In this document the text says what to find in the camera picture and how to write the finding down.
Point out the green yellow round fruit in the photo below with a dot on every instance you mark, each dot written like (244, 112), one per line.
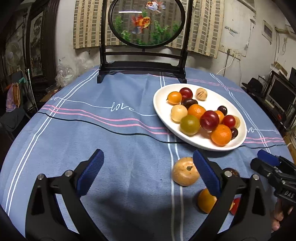
(189, 125)

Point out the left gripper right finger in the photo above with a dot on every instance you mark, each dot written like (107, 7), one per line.
(251, 221)

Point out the dark brown passionfruit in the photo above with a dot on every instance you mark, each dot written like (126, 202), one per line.
(233, 171)

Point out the computer monitor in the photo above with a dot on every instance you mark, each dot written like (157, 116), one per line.
(281, 94)

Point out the black metal shelf rack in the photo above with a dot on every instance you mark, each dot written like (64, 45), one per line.
(288, 117)

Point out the white oval plate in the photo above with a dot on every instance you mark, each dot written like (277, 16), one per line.
(202, 139)

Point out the small dark red fruit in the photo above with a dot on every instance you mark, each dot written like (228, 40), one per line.
(187, 103)

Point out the golden brown round fruit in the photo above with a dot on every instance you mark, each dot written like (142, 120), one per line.
(237, 122)

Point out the person's right hand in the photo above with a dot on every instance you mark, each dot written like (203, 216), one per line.
(277, 216)

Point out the large red plum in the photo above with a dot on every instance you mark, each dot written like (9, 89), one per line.
(186, 93)

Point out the small yellow orange fruit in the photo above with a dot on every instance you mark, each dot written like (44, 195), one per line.
(206, 201)

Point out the goldfish round screen ornament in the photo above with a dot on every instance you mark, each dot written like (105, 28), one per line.
(129, 49)

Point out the dark red plum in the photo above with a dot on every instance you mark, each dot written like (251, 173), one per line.
(209, 120)

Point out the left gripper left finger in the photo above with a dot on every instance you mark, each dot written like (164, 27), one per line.
(44, 220)

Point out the pale yellow round fruit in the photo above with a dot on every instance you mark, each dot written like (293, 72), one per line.
(178, 112)

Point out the small dark plum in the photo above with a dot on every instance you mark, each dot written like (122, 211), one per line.
(223, 109)

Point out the large orange mandarin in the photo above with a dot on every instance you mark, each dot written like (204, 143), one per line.
(196, 110)
(221, 135)

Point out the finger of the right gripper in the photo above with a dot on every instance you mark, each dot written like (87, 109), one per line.
(268, 158)
(261, 167)

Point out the striped beige curtain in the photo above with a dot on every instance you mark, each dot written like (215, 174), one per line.
(148, 23)

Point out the black hat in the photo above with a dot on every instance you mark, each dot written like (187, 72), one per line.
(253, 86)

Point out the dark brown mangosteen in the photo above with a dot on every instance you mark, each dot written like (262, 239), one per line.
(234, 132)

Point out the dark framed painting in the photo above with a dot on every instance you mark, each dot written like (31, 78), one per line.
(40, 40)

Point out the wall power strip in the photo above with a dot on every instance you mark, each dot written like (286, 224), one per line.
(231, 52)

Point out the tan striped melon fruit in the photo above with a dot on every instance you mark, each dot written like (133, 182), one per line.
(201, 94)

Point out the yellow orange persimmon fruit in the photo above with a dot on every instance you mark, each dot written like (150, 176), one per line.
(174, 98)

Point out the standing fan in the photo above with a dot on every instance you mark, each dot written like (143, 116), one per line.
(14, 57)

